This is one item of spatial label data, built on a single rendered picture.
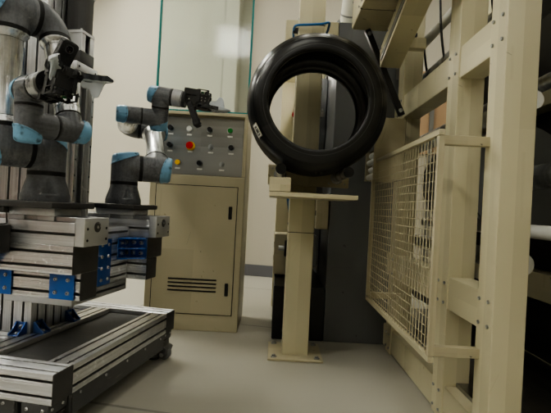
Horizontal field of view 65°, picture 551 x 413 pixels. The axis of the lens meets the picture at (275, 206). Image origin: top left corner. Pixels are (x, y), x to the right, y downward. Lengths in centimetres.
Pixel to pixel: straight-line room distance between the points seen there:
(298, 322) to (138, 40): 403
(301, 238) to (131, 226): 81
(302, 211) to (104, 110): 367
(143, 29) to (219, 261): 352
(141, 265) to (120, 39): 395
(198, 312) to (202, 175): 80
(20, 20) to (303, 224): 141
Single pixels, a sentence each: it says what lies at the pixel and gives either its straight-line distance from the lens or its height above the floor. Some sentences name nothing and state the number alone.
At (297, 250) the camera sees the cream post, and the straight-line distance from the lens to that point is 218.
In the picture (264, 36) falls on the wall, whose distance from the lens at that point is 499.
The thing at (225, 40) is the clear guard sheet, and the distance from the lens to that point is 274.
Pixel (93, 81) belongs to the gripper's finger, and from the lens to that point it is 129.
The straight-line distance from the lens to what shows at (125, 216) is 197.
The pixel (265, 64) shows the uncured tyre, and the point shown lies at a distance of 189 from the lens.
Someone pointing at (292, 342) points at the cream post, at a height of 7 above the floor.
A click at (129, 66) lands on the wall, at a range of 542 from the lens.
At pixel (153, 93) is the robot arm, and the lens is 201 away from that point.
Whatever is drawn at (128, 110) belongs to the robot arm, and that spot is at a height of 112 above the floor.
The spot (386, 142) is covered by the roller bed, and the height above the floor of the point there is 108.
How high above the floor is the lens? 74
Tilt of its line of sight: level
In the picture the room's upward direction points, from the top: 3 degrees clockwise
